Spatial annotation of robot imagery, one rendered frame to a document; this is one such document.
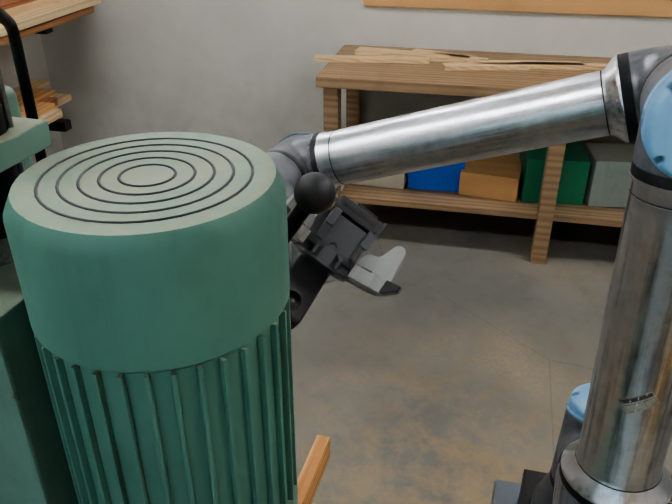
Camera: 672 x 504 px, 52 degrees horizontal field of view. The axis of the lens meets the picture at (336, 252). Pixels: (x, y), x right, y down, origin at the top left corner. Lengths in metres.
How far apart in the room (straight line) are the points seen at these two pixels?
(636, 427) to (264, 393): 0.61
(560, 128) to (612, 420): 0.38
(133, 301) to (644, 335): 0.65
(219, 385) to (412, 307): 2.58
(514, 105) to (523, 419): 1.71
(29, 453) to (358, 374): 2.14
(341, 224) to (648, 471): 0.53
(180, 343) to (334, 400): 2.12
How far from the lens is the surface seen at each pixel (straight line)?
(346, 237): 0.78
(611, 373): 0.95
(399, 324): 2.90
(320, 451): 1.03
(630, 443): 0.99
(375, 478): 2.27
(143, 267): 0.39
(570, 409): 1.23
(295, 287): 0.80
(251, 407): 0.47
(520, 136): 0.97
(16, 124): 0.54
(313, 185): 0.56
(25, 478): 0.59
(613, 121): 0.95
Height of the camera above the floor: 1.68
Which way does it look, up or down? 29 degrees down
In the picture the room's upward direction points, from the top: straight up
